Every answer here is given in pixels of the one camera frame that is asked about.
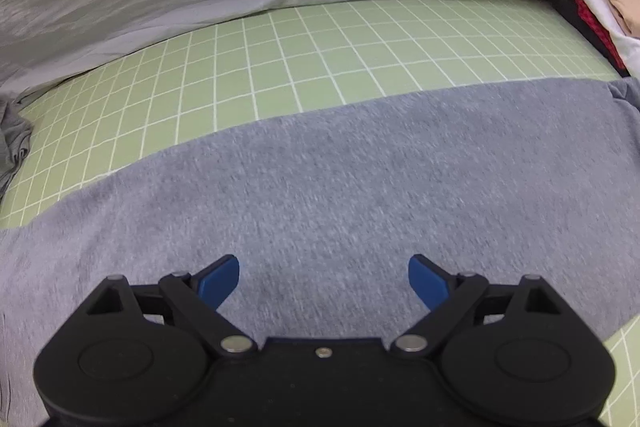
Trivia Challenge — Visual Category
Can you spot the white folded garment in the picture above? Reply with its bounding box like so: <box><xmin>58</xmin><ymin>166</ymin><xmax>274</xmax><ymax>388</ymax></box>
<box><xmin>584</xmin><ymin>0</ymin><xmax>639</xmax><ymax>77</ymax></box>

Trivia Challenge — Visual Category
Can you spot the red black folded garment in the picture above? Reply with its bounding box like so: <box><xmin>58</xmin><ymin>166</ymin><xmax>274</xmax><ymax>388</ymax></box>
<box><xmin>548</xmin><ymin>0</ymin><xmax>629</xmax><ymax>77</ymax></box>

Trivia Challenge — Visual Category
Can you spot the grey sweatshirt garment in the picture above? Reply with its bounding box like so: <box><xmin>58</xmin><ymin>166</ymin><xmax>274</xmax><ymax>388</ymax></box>
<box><xmin>1</xmin><ymin>79</ymin><xmax>639</xmax><ymax>426</ymax></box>

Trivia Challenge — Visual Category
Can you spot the green grid bed sheet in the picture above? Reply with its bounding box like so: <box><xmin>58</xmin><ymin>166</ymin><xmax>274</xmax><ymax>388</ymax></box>
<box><xmin>0</xmin><ymin>0</ymin><xmax>640</xmax><ymax>427</ymax></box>

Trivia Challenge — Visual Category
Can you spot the dark grey crumpled garment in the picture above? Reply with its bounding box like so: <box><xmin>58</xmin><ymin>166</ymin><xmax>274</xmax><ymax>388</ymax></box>
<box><xmin>0</xmin><ymin>94</ymin><xmax>32</xmax><ymax>198</ymax></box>

